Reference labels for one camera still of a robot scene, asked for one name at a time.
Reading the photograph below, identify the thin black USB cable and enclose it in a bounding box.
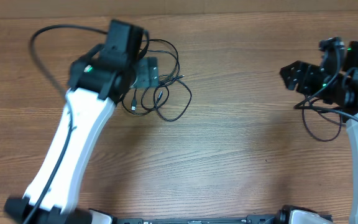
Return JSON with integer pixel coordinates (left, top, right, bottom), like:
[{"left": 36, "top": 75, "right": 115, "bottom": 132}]
[{"left": 300, "top": 98, "right": 344, "bottom": 143}]

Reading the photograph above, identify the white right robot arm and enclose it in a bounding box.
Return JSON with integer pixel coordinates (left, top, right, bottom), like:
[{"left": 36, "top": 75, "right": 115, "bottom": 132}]
[{"left": 280, "top": 37, "right": 358, "bottom": 223}]

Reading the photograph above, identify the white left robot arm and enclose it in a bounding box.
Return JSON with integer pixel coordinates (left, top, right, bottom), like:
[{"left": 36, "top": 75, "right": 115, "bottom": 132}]
[{"left": 4, "top": 20, "right": 158, "bottom": 224}]

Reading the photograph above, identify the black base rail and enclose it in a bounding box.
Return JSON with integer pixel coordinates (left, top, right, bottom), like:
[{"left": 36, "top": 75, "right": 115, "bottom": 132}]
[{"left": 89, "top": 205, "right": 333, "bottom": 224}]

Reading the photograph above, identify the black USB cable bundle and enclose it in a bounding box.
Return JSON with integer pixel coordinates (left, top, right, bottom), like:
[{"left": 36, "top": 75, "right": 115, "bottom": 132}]
[{"left": 121, "top": 39, "right": 193, "bottom": 123}]

